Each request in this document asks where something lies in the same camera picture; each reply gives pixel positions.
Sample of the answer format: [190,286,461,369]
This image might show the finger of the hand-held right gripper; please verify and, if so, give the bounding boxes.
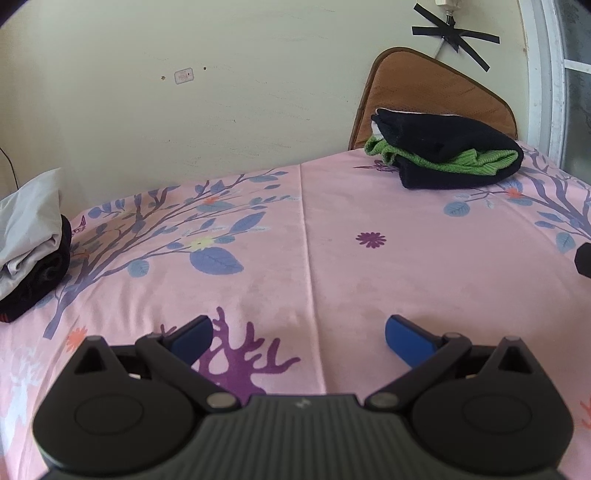
[574,242,591,278]

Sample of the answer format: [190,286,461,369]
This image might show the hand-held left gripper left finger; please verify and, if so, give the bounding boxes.
[74,315,241,411]

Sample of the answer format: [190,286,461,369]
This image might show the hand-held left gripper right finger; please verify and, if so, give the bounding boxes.
[365,315,532,411]

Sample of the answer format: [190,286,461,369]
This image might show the navy and green sweater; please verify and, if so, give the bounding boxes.
[364,107,525,190]

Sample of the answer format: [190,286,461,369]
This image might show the pink floral bedsheet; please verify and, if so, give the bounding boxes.
[0,141,591,480]

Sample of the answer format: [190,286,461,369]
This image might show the black folded cloth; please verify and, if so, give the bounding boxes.
[0,215,73,324]

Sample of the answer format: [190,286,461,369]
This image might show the white folded cloth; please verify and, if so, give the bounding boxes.
[0,168,64,302]

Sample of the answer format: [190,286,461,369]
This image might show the brown woven mat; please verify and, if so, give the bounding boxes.
[348,46,519,151]

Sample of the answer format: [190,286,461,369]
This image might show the black tape strip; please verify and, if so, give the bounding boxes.
[412,26,501,45]
[413,3,491,73]

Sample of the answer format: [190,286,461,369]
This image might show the white window frame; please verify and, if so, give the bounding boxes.
[519,0,591,178]

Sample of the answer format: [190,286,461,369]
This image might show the thin dark wall cable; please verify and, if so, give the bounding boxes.
[0,147,18,191]

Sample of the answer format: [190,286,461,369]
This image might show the white wall cable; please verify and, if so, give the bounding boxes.
[433,13,453,62]

